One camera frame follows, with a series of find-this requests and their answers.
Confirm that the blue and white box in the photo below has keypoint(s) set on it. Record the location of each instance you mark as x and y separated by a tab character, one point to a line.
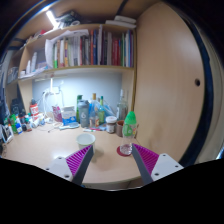
69	116

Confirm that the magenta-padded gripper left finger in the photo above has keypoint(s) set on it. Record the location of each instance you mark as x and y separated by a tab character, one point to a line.
78	160

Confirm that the green plastic tub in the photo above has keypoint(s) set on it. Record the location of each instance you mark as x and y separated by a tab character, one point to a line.
13	119

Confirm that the hanging dark garment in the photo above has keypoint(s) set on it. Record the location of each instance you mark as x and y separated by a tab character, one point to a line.
4	86

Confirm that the glass jar white lid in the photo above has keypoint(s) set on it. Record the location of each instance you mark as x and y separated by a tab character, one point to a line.
111	125

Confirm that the white bottle blue label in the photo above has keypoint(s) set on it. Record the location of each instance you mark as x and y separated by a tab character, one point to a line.
19	128

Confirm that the dark green glass bottle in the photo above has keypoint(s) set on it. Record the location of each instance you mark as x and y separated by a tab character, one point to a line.
79	100

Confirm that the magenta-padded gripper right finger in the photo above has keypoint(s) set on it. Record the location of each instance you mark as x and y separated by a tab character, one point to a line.
150	160

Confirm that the tall clear glass bottle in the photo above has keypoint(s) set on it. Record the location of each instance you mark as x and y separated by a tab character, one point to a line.
122	106

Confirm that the white bar desk lamp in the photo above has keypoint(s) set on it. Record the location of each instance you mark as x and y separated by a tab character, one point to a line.
51	83

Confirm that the pale blue hand mirror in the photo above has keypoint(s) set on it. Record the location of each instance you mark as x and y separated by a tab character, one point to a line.
68	126

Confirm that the black speaker box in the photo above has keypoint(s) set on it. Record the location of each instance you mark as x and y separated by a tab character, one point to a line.
17	106

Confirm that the pink packet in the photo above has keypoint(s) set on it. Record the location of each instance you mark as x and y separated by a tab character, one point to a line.
57	114

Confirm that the flat round red coaster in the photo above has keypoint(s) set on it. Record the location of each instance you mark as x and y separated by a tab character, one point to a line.
118	151

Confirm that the clear bottle green label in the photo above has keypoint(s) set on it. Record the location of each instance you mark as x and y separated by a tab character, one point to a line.
129	126

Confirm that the red and white pen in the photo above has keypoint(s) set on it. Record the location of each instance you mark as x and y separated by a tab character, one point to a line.
93	129

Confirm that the brown mug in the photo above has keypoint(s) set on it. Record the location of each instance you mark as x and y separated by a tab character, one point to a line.
119	128

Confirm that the white wall power strip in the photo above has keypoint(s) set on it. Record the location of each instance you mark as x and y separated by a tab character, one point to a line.
55	90

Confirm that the wooden shelf unit with books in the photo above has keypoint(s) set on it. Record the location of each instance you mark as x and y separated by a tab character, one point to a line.
83	69

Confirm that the yellow-capped glass bottle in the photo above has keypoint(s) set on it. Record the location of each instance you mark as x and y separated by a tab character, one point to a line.
94	111

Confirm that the green-capped glass bottle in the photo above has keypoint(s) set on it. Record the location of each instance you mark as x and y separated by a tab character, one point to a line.
101	113

